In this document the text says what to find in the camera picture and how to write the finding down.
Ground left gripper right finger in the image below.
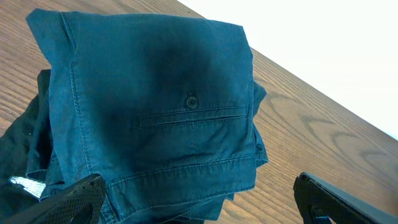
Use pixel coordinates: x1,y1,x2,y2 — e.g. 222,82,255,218
293,172,397,224

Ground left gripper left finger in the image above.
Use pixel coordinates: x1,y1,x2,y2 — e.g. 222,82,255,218
1,174,105,224

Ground folded black shorts white stripe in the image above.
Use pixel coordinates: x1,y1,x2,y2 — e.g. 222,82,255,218
0,93,47,220

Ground folded navy shorts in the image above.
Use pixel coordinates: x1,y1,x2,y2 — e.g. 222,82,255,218
25,70,65,185

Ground blue denim shorts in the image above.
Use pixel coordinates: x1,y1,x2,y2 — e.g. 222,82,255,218
26,9,268,223

